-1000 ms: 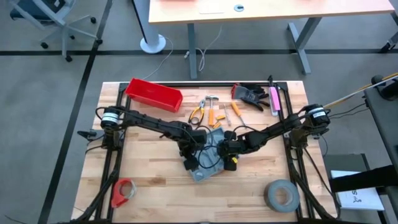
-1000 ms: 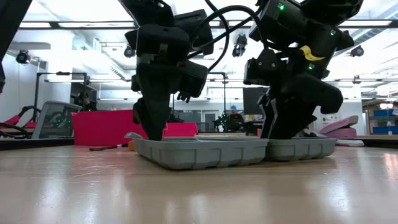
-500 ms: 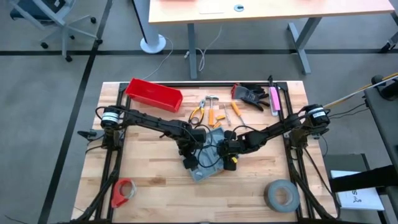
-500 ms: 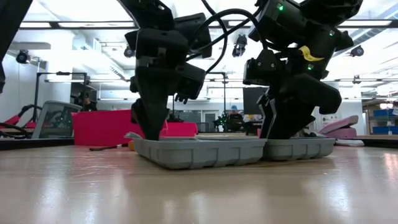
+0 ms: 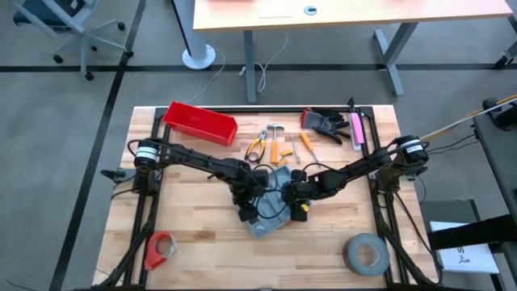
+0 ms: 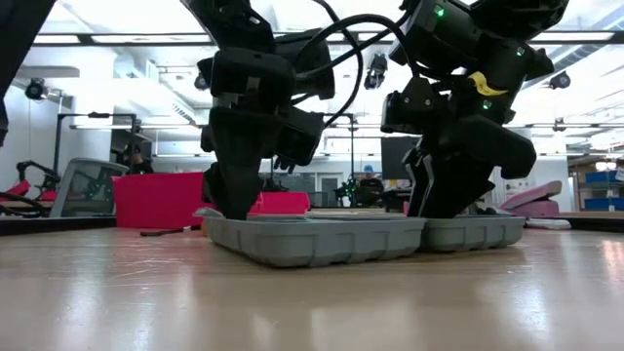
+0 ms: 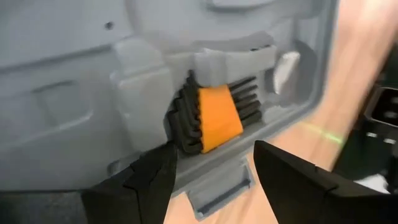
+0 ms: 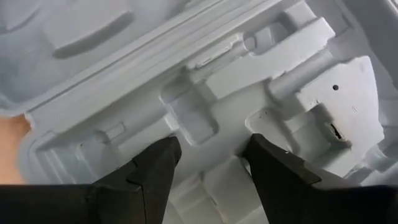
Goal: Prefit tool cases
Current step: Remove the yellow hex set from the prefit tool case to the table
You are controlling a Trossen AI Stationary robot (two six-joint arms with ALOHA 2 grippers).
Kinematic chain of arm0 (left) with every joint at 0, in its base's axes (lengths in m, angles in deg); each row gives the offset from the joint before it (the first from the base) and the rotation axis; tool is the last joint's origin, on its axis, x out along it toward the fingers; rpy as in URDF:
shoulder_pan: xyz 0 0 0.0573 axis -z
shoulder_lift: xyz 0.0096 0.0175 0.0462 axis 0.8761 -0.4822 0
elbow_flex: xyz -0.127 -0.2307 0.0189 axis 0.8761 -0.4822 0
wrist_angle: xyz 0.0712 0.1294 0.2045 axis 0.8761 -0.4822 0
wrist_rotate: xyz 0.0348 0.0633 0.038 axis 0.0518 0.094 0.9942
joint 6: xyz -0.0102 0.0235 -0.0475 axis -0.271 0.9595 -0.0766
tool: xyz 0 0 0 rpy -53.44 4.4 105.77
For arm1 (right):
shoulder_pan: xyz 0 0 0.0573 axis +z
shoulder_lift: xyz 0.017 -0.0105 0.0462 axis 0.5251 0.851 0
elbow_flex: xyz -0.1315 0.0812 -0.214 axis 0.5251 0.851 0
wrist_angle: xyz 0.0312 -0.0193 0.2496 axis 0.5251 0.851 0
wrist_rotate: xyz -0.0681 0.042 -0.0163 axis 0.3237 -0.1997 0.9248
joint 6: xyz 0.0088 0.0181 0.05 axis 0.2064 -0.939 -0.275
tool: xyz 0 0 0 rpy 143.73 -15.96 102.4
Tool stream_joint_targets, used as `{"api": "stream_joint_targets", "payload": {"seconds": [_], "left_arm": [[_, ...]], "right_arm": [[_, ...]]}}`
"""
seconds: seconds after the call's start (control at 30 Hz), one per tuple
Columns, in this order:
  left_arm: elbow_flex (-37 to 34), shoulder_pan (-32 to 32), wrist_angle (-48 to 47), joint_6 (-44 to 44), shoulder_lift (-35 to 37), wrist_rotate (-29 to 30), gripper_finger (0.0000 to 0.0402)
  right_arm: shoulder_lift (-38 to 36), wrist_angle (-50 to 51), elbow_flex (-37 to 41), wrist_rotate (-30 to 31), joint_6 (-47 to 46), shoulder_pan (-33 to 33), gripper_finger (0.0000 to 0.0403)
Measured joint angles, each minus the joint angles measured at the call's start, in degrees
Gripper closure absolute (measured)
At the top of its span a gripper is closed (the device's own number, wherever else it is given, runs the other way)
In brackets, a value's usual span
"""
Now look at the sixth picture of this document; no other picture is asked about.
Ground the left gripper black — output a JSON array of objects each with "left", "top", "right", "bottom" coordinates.
[{"left": 199, "top": 47, "right": 326, "bottom": 220}]

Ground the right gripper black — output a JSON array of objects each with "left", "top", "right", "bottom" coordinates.
[{"left": 402, "top": 72, "right": 537, "bottom": 219}]

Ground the grey plastic tool case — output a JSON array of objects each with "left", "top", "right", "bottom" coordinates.
[{"left": 193, "top": 207, "right": 527, "bottom": 269}]

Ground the black monitor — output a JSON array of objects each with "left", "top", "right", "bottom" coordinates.
[{"left": 380, "top": 136, "right": 421, "bottom": 181}]

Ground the red plastic bin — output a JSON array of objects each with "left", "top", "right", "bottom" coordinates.
[{"left": 112, "top": 171, "right": 312, "bottom": 229}]

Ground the black metal stand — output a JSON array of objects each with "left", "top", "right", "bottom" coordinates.
[
  {"left": 321, "top": 112, "right": 357, "bottom": 194},
  {"left": 52, "top": 111, "right": 140, "bottom": 176}
]

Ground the pink stapler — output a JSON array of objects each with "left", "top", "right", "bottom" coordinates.
[{"left": 498, "top": 180, "right": 564, "bottom": 218}]

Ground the yellow tag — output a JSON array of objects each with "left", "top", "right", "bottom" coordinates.
[{"left": 467, "top": 71, "right": 509, "bottom": 98}]

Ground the small white piece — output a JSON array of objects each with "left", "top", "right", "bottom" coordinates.
[{"left": 525, "top": 218, "right": 572, "bottom": 231}]

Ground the blue storage bin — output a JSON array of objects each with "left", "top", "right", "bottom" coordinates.
[
  {"left": 583, "top": 197, "right": 624, "bottom": 212},
  {"left": 584, "top": 170, "right": 624, "bottom": 185}
]

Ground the red angular object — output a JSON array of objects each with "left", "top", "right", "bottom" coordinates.
[{"left": 0, "top": 177, "right": 59, "bottom": 204}]

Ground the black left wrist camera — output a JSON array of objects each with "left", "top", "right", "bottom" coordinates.
[{"left": 275, "top": 28, "right": 336, "bottom": 101}]

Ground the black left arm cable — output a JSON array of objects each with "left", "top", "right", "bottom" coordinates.
[{"left": 292, "top": 0, "right": 366, "bottom": 129}]

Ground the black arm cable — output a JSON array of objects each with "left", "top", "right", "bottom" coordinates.
[
  {"left": 292, "top": 0, "right": 366, "bottom": 129},
  {"left": 294, "top": 13, "right": 420, "bottom": 82}
]

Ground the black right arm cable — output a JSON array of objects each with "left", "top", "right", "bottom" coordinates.
[{"left": 294, "top": 13, "right": 420, "bottom": 82}]

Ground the black aluminium table frame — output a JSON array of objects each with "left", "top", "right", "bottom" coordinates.
[{"left": 0, "top": 210, "right": 624, "bottom": 237}]

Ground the black cable bundle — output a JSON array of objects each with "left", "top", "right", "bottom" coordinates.
[{"left": 0, "top": 189, "right": 56, "bottom": 219}]

